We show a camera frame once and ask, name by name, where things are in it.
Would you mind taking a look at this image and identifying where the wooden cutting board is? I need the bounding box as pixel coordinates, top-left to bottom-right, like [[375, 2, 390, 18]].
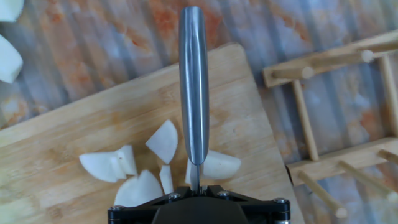
[[0, 42, 306, 224]]

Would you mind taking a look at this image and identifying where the wooden peg dish rack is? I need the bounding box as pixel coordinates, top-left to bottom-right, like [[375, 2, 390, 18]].
[[262, 29, 398, 218]]

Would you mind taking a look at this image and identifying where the long white radish chunk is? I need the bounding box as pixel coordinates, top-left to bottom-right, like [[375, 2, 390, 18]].
[[0, 34, 24, 84]]

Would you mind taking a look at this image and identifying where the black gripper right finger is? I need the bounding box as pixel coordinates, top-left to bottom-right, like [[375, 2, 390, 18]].
[[200, 185, 292, 224]]

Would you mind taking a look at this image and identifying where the marble pattern plastic mat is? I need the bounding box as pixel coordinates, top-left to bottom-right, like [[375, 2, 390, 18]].
[[0, 0, 398, 224]]

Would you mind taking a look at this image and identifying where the white radish piece being sliced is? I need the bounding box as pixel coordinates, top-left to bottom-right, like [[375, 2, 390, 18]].
[[200, 149, 242, 180]]

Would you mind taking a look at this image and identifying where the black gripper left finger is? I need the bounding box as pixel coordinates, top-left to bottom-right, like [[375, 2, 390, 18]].
[[108, 185, 197, 224]]

